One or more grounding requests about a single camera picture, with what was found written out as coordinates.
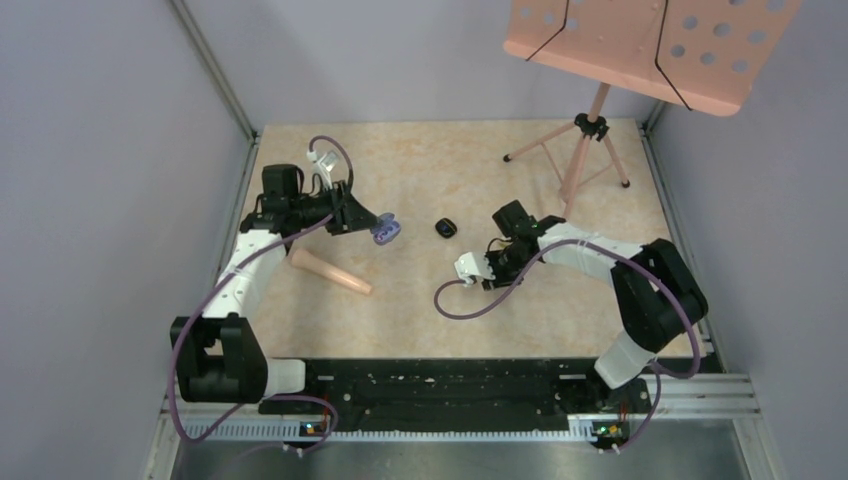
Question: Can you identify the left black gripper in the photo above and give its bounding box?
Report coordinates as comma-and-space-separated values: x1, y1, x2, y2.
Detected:
290, 179, 382, 236

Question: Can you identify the grey earbud charging case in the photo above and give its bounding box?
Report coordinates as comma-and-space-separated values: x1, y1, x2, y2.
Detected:
370, 212, 401, 246

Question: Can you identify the black earbud charging case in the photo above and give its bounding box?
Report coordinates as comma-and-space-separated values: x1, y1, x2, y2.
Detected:
434, 218, 458, 239

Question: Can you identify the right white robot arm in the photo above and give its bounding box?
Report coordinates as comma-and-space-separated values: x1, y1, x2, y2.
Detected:
455, 200, 708, 412

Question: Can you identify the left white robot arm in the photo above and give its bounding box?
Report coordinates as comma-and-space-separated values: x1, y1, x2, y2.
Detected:
170, 164, 387, 414

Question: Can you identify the pink tapered wooden leg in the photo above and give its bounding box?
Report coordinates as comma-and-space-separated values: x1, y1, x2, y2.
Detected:
288, 249, 373, 295

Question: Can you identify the pink music stand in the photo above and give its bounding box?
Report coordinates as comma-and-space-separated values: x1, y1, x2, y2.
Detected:
503, 0, 801, 217

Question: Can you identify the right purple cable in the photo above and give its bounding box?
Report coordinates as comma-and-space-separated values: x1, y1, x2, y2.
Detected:
433, 238, 704, 454

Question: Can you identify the purple cable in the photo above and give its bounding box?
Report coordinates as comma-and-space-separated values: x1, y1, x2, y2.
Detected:
165, 135, 356, 460
433, 238, 704, 454

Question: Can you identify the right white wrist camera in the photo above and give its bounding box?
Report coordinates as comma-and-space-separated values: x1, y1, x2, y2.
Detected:
454, 252, 495, 287

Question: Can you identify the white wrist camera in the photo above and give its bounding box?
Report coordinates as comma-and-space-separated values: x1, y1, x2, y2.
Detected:
454, 252, 495, 287
306, 150, 339, 189

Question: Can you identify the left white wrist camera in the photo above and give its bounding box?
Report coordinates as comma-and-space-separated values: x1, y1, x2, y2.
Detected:
306, 150, 339, 189

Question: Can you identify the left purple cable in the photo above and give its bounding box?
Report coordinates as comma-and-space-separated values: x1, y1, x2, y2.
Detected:
165, 135, 356, 460

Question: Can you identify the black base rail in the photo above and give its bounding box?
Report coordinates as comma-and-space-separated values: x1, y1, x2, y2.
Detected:
258, 358, 650, 433

